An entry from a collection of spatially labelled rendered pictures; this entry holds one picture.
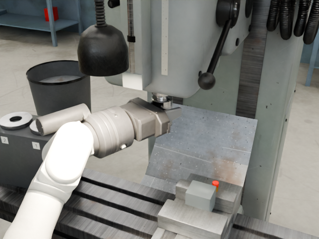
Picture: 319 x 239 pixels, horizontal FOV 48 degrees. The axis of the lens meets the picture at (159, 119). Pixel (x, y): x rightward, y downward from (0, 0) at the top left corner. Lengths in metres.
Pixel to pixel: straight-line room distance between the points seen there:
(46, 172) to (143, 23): 0.29
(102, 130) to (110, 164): 2.09
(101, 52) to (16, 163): 0.68
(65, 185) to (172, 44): 0.29
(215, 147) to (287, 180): 1.60
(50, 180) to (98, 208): 0.44
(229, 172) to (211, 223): 0.36
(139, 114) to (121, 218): 0.37
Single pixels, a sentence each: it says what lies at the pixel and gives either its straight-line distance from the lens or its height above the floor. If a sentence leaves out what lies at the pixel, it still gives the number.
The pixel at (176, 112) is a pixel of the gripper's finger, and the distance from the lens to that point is 0.77.
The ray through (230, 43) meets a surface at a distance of 0.80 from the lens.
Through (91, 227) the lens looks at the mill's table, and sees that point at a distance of 0.99.
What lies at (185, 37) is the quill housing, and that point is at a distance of 0.61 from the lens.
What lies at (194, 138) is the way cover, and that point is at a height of 0.98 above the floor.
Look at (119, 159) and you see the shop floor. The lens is 2.79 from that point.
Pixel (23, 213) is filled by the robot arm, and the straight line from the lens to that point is 0.62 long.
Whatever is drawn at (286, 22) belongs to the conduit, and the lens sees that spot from 0.86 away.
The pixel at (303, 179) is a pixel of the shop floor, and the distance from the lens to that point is 2.78.
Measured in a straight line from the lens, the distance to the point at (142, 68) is 0.62.
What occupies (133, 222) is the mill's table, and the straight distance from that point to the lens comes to 0.98.
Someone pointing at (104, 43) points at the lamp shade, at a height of 1.46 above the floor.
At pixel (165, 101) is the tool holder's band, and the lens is 0.76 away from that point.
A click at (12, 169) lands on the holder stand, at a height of 0.97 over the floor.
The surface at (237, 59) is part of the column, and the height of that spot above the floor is 1.25.
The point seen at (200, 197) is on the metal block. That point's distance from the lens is 0.84.
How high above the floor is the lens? 1.60
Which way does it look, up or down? 29 degrees down
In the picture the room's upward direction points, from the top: straight up
